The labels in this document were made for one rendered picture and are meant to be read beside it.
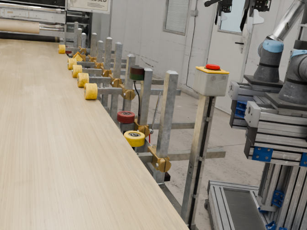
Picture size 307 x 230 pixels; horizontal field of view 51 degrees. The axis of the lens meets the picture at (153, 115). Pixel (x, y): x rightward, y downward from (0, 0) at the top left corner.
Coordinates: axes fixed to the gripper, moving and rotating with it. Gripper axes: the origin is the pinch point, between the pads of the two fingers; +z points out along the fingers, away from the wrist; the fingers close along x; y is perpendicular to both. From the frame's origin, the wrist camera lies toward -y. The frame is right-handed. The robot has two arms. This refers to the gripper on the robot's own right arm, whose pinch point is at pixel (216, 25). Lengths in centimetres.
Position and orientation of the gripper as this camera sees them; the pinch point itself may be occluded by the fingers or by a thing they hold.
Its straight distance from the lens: 216.9
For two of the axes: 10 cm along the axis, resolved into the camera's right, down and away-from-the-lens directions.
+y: 9.9, 1.2, -0.2
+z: -1.1, 9.5, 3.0
